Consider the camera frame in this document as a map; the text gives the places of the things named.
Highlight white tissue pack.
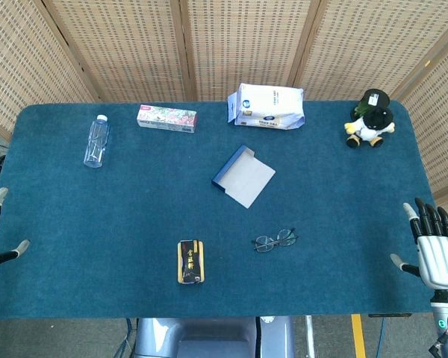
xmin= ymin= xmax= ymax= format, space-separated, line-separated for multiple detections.
xmin=226 ymin=82 xmax=306 ymax=130

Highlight clear plastic water bottle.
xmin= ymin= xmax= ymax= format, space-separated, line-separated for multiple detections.
xmin=83 ymin=114 xmax=111 ymax=169

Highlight yellow floor tape strip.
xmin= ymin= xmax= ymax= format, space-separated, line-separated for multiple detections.
xmin=351 ymin=314 xmax=367 ymax=358

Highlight floral toothpaste box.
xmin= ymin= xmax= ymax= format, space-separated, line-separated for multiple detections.
xmin=136 ymin=104 xmax=199 ymax=134

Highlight blue cables under table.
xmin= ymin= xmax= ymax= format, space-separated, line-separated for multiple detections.
xmin=114 ymin=317 xmax=140 ymax=358

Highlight black white plush toy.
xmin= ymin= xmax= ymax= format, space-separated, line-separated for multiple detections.
xmin=343 ymin=107 xmax=396 ymax=150

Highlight black box with gold characters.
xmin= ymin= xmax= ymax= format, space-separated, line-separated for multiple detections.
xmin=178 ymin=239 xmax=202 ymax=285

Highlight black eyeglasses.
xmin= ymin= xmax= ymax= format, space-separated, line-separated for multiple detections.
xmin=251 ymin=227 xmax=299 ymax=254

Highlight woven bamboo folding screen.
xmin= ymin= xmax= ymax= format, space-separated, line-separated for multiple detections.
xmin=0 ymin=0 xmax=448 ymax=243

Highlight grey-blue robot torso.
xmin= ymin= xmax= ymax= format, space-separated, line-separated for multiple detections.
xmin=134 ymin=315 xmax=296 ymax=358

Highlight blue felt table mat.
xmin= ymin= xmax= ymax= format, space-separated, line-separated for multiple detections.
xmin=0 ymin=99 xmax=448 ymax=321

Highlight blue glasses case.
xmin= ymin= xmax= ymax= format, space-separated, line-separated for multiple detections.
xmin=211 ymin=145 xmax=276 ymax=209

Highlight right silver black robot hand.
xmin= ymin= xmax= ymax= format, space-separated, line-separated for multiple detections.
xmin=390 ymin=197 xmax=448 ymax=290

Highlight yellow sponge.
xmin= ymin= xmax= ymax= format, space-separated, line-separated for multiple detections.
xmin=177 ymin=240 xmax=206 ymax=284

